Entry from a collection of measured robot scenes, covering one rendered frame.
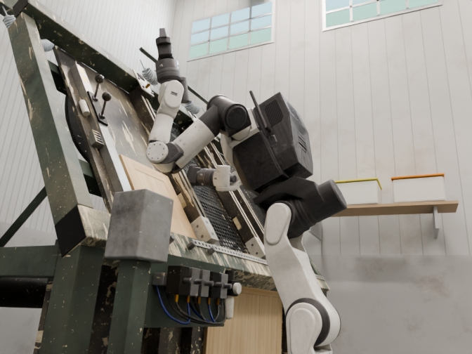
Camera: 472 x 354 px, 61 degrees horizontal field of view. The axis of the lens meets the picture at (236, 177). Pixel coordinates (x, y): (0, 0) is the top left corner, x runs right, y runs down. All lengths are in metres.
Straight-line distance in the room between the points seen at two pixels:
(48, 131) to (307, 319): 1.04
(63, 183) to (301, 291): 0.81
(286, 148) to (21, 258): 0.92
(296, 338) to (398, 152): 4.07
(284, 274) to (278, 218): 0.18
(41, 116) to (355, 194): 3.40
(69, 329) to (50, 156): 0.56
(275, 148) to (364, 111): 4.04
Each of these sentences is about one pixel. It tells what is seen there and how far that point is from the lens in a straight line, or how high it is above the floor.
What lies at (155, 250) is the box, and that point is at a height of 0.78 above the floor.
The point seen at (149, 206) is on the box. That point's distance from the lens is 1.07.
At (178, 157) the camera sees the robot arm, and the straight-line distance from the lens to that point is 1.37.
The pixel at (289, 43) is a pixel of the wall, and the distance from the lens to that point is 6.27.
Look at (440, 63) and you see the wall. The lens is 5.67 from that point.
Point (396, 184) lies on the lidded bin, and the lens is 4.36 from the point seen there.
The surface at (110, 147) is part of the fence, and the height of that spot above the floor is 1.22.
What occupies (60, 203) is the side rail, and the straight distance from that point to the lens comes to 1.31.
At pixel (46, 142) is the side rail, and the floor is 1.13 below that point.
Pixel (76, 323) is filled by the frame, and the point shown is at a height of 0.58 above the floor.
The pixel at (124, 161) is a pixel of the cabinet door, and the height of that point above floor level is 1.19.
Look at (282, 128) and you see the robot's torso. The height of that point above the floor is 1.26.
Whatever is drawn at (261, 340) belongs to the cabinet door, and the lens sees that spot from 2.62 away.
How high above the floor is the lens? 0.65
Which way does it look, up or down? 18 degrees up
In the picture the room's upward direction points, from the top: 3 degrees clockwise
